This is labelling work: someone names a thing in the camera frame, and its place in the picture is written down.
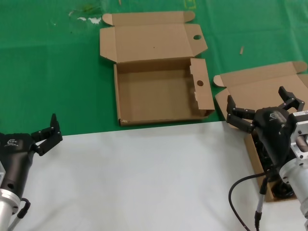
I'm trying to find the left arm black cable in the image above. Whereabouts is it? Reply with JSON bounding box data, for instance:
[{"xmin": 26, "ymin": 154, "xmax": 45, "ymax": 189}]
[{"xmin": 7, "ymin": 197, "xmax": 31, "ymax": 231}]

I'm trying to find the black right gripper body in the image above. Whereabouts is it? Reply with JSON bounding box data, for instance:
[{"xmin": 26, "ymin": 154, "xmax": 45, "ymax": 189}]
[{"xmin": 250, "ymin": 107, "xmax": 296, "ymax": 167}]

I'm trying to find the wrist silver bracket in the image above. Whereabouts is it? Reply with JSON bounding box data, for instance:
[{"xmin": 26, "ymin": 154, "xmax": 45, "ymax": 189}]
[
  {"xmin": 288, "ymin": 110, "xmax": 308, "ymax": 167},
  {"xmin": 0, "ymin": 163, "xmax": 6, "ymax": 187}
]

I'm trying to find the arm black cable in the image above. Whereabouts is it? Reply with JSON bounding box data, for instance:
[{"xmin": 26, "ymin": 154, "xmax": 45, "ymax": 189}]
[
  {"xmin": 7, "ymin": 197, "xmax": 31, "ymax": 231},
  {"xmin": 228, "ymin": 168, "xmax": 280, "ymax": 231}
]

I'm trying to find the pile of black cables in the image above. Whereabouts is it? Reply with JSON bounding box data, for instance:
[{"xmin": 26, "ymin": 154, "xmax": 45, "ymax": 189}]
[{"xmin": 251, "ymin": 133, "xmax": 299, "ymax": 199}]

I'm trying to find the cardboard box holding cables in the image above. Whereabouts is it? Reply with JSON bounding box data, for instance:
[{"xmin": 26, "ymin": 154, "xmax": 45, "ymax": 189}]
[{"xmin": 213, "ymin": 61, "xmax": 308, "ymax": 202}]

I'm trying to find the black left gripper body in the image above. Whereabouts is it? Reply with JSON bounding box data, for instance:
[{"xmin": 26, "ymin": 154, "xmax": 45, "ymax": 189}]
[{"xmin": 0, "ymin": 131, "xmax": 39, "ymax": 194}]

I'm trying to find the cardboard box with round holes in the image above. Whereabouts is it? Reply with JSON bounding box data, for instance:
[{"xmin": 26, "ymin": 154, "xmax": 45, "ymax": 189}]
[{"xmin": 99, "ymin": 11, "xmax": 216, "ymax": 127}]

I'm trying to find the left wrist silver bracket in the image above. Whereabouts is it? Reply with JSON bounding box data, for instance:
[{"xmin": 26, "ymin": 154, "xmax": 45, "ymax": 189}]
[{"xmin": 0, "ymin": 163, "xmax": 6, "ymax": 187}]

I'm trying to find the right wrist silver bracket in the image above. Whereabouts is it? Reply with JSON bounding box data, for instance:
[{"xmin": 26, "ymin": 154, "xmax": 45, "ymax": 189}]
[{"xmin": 288, "ymin": 110, "xmax": 308, "ymax": 167}]

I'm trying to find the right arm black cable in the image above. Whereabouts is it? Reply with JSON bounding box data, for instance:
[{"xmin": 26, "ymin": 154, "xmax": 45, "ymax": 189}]
[{"xmin": 228, "ymin": 168, "xmax": 280, "ymax": 231}]

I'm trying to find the green table cloth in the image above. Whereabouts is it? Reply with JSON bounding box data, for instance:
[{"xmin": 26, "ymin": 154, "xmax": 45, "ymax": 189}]
[{"xmin": 0, "ymin": 0, "xmax": 308, "ymax": 138}]

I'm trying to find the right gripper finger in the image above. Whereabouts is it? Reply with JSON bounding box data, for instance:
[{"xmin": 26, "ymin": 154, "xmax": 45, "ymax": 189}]
[
  {"xmin": 278, "ymin": 86, "xmax": 306, "ymax": 112},
  {"xmin": 225, "ymin": 95, "xmax": 256, "ymax": 133}
]

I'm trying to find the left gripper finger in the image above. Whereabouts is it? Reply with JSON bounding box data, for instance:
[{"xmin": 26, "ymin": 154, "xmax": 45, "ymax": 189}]
[{"xmin": 30, "ymin": 113, "xmax": 64, "ymax": 157}]

